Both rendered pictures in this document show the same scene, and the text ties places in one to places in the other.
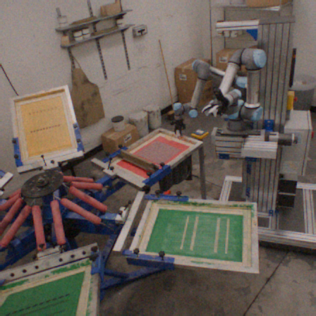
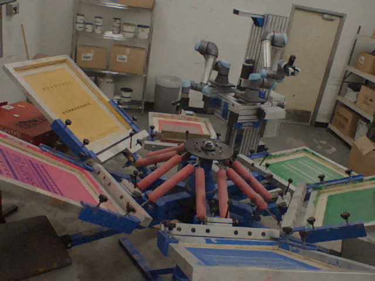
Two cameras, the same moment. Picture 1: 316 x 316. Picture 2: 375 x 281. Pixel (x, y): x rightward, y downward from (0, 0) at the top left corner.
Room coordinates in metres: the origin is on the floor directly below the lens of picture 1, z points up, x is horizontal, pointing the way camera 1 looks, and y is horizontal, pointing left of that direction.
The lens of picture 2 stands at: (0.77, 2.65, 2.19)
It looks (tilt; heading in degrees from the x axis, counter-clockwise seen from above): 23 degrees down; 301
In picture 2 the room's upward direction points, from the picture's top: 10 degrees clockwise
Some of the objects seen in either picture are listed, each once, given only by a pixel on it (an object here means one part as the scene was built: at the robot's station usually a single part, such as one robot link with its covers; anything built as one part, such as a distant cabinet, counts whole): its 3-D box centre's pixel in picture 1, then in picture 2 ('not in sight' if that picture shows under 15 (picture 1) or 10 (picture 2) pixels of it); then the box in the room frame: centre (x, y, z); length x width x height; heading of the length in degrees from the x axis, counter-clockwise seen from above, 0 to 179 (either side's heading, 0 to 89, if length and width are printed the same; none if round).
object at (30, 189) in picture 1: (68, 244); (191, 235); (1.74, 0.83, 0.67); 0.39 x 0.39 x 1.35
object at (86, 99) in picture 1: (82, 91); not in sight; (4.27, 0.92, 1.06); 0.53 x 0.07 x 1.05; 131
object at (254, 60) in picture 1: (252, 87); (273, 61); (2.09, -0.77, 1.63); 0.15 x 0.12 x 0.55; 42
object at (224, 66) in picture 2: (242, 85); (223, 67); (2.65, -0.88, 1.42); 0.13 x 0.12 x 0.14; 10
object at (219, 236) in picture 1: (172, 219); (293, 163); (1.45, -0.03, 1.05); 1.08 x 0.61 x 0.23; 71
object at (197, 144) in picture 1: (153, 154); (182, 132); (2.44, 0.04, 0.97); 0.79 x 0.58 x 0.04; 131
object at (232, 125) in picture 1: (235, 122); (251, 92); (2.19, -0.68, 1.31); 0.15 x 0.15 x 0.10
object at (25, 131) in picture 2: not in sight; (24, 122); (3.13, 1.11, 1.06); 0.61 x 0.46 x 0.12; 11
